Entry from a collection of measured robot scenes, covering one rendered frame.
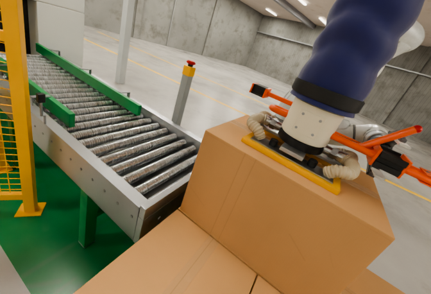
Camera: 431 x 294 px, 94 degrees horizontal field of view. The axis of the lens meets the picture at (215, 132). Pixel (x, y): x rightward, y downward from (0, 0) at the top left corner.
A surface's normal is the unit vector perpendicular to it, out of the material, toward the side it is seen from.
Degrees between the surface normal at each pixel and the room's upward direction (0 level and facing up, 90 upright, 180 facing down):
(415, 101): 90
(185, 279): 0
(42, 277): 0
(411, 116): 90
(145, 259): 0
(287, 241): 90
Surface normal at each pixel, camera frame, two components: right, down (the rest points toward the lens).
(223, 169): -0.51, 0.21
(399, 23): 0.08, 0.70
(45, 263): 0.30, -0.86
